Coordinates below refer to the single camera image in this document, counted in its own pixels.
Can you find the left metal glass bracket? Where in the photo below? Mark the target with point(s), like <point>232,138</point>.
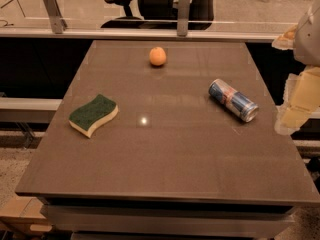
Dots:
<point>58,24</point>

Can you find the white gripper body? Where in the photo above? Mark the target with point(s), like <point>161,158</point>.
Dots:
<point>308,40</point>

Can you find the green yellow sponge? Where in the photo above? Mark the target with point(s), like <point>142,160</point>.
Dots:
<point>91,116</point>

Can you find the glass barrier panel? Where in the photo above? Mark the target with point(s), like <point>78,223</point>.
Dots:
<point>248,16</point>

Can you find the metal glass bracket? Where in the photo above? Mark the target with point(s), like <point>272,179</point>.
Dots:
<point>183,17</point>
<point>58,24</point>

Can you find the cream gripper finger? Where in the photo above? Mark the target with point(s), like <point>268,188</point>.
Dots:
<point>301,98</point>
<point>286,40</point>

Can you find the middle metal glass bracket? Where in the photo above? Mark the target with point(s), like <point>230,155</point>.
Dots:
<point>183,17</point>

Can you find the black office chair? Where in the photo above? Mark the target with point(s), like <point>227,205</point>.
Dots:
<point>161,14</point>

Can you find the orange fruit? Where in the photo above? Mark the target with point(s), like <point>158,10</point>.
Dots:
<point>157,56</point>

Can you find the wooden box under table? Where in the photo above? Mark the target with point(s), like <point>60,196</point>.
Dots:
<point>21,215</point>

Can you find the blue silver redbull can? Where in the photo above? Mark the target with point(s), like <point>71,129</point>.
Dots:
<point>233,100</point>

